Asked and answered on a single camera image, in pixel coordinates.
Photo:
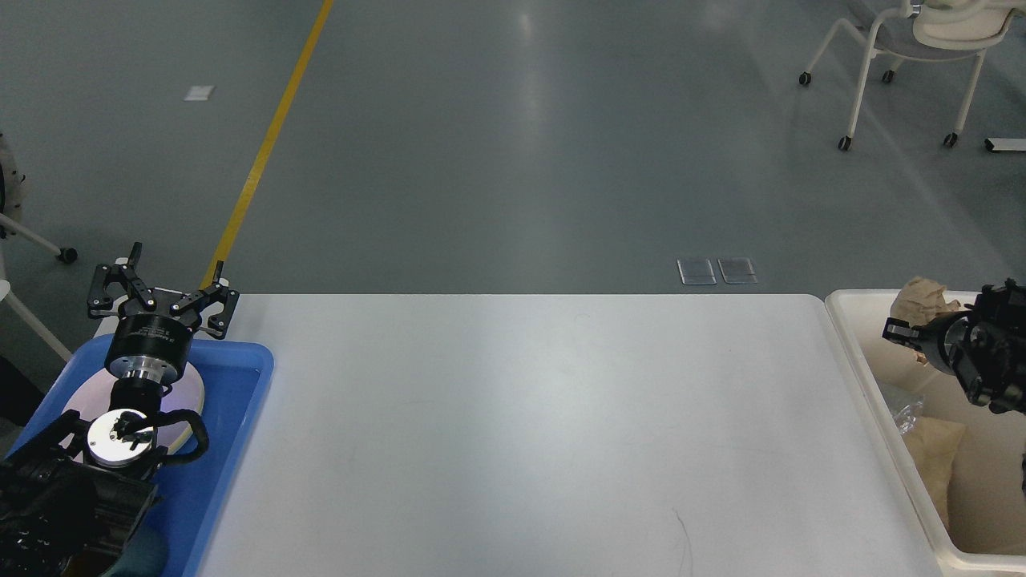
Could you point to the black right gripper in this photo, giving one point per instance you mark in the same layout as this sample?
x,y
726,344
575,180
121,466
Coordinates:
x,y
943,341

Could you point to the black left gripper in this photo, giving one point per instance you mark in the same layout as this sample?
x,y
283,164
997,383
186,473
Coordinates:
x,y
155,341

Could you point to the brown paper ball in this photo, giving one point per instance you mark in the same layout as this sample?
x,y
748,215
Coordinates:
x,y
922,300

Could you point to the brown paper bag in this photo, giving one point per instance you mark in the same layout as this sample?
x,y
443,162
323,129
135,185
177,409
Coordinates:
x,y
933,444

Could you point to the pink plate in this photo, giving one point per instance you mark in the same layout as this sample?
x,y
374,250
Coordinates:
x,y
92,397

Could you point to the silver foil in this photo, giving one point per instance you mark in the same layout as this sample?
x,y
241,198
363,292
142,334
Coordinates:
x,y
906,415

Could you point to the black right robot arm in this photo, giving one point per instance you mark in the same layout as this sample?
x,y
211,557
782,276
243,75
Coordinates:
x,y
983,346

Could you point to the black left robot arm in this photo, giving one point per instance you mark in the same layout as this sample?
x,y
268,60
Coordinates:
x,y
83,486

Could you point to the chair leg with caster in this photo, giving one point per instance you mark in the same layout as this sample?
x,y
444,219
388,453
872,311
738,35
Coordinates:
x,y
64,254

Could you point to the right clear floor plate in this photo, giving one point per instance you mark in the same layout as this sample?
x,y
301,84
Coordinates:
x,y
737,270

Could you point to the clear floor plate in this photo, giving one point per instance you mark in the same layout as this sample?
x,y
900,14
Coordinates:
x,y
737,270
696,272

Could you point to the beige plastic bin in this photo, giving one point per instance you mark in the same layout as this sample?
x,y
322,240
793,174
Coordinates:
x,y
985,533

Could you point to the blue plastic tray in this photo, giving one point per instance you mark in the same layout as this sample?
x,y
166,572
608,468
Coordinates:
x,y
236,376

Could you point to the left clear floor plate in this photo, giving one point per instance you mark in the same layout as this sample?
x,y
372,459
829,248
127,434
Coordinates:
x,y
696,272

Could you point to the dark teal mug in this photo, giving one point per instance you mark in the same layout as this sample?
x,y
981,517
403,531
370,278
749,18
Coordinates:
x,y
145,555

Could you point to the white rolling chair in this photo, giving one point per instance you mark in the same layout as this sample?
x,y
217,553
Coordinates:
x,y
919,31

